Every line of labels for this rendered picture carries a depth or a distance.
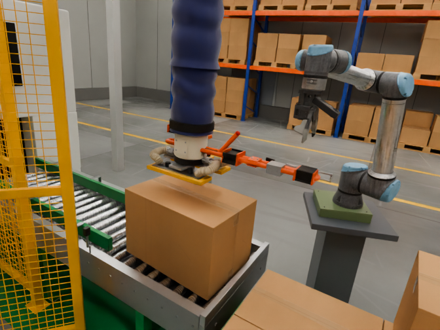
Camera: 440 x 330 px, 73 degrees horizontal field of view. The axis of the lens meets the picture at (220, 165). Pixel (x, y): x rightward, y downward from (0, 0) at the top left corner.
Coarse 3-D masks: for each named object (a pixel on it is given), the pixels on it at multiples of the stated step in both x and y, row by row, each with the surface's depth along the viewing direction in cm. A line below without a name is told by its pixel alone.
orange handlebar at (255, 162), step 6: (168, 138) 161; (210, 138) 176; (204, 150) 147; (210, 150) 146; (216, 150) 149; (246, 156) 141; (252, 156) 140; (246, 162) 137; (252, 162) 135; (258, 162) 134; (264, 162) 137; (282, 168) 129; (288, 168) 132; (294, 168) 131; (288, 174) 128; (318, 174) 125
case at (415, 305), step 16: (416, 256) 128; (432, 256) 124; (416, 272) 116; (432, 272) 114; (416, 288) 107; (432, 288) 105; (400, 304) 135; (416, 304) 99; (432, 304) 98; (400, 320) 123; (416, 320) 97; (432, 320) 95
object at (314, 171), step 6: (300, 168) 126; (306, 168) 127; (312, 168) 128; (294, 174) 125; (300, 174) 125; (306, 174) 124; (312, 174) 121; (294, 180) 126; (300, 180) 125; (306, 180) 124; (312, 180) 122
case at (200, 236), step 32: (128, 192) 161; (160, 192) 160; (192, 192) 164; (224, 192) 167; (128, 224) 167; (160, 224) 151; (192, 224) 138; (224, 224) 138; (160, 256) 157; (192, 256) 142; (224, 256) 146; (192, 288) 148
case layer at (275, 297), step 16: (272, 272) 168; (256, 288) 155; (272, 288) 156; (288, 288) 157; (304, 288) 158; (256, 304) 145; (272, 304) 145; (288, 304) 146; (304, 304) 147; (320, 304) 148; (336, 304) 149; (240, 320) 135; (256, 320) 136; (272, 320) 136; (288, 320) 137; (304, 320) 138; (320, 320) 139; (336, 320) 139; (352, 320) 140; (368, 320) 141; (384, 320) 142
